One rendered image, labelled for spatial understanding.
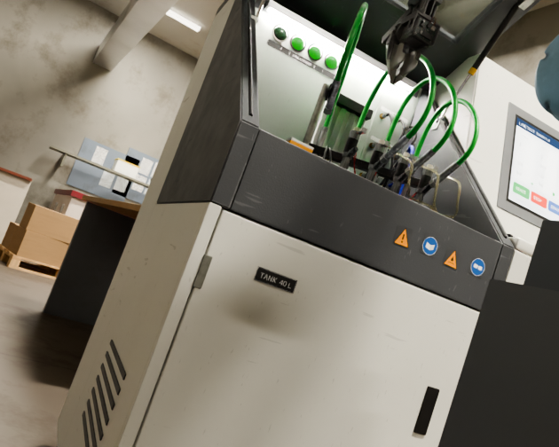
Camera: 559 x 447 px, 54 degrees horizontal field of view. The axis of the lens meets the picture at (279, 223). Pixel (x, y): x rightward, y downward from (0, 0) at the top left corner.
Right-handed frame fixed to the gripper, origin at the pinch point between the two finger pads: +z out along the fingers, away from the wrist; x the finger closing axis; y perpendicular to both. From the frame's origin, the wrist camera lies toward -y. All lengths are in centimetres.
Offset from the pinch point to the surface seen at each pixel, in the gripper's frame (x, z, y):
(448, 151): 31.0, 3.6, -13.3
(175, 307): -34, 64, 16
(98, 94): -66, -162, -928
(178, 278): -35, 60, 14
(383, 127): 21.9, -3.1, -36.9
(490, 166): 44.4, 2.7, -11.0
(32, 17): -209, -235, -915
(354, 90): 8.4, -9.3, -37.3
